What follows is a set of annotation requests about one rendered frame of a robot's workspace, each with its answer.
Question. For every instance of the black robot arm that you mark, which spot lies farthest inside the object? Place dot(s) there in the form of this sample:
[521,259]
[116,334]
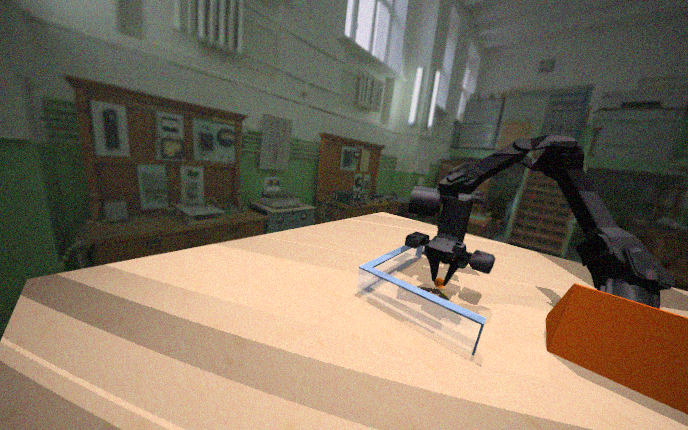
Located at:
[618,261]

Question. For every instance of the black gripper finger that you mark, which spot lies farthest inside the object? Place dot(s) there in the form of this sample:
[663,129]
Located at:
[453,267]
[434,266]

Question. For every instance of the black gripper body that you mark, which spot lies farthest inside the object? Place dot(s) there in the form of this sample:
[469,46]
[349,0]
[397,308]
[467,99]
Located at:
[479,260]

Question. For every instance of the blue-grey l-shaped top rail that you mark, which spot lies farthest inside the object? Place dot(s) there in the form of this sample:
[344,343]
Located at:
[369,267]

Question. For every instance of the clear l-shaped glass wall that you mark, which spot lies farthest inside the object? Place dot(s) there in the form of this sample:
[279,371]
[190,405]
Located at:
[437,320]

